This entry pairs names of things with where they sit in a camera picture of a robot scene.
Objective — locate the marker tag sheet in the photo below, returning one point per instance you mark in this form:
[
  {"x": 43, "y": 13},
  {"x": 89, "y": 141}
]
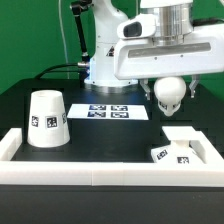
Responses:
[{"x": 107, "y": 111}]

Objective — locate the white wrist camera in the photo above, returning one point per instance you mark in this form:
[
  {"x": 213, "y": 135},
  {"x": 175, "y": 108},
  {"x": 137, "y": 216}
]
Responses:
[{"x": 141, "y": 26}]

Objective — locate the white lamp base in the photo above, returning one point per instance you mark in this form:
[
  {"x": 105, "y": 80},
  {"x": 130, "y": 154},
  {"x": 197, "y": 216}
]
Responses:
[{"x": 179, "y": 150}]

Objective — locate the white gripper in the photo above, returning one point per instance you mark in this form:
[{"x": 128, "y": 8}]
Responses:
[{"x": 202, "y": 52}]

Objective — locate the white lamp shade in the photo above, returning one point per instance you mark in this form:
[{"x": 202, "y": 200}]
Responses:
[{"x": 48, "y": 125}]

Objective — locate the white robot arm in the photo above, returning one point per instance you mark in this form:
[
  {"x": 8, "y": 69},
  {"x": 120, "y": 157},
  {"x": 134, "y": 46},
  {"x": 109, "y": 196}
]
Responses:
[{"x": 161, "y": 41}]

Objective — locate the white lamp bulb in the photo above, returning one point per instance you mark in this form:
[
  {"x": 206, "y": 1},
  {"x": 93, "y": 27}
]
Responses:
[{"x": 169, "y": 92}]

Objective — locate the black camera stand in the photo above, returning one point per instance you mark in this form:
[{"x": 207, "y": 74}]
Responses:
[{"x": 78, "y": 7}]

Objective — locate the white U-shaped fence frame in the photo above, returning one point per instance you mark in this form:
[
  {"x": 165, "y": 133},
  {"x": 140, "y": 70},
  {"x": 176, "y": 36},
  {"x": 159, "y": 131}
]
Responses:
[{"x": 209, "y": 173}]

